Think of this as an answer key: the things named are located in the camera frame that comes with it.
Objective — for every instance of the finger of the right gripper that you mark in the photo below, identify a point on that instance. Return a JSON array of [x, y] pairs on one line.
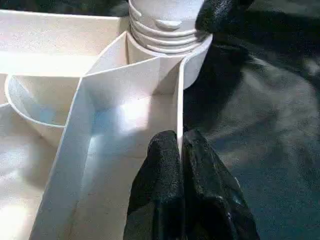
[[215, 15]]

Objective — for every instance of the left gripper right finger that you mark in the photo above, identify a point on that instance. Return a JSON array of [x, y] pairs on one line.
[[212, 200]]

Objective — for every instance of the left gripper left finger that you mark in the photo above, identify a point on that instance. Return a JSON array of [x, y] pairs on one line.
[[160, 187]]

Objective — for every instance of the white plastic table leg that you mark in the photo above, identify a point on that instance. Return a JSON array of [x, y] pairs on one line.
[[162, 15]]

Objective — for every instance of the white plastic table top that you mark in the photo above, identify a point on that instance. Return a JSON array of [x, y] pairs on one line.
[[75, 125]]

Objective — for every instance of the black work surface mat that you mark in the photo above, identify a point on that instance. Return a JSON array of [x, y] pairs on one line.
[[262, 125]]

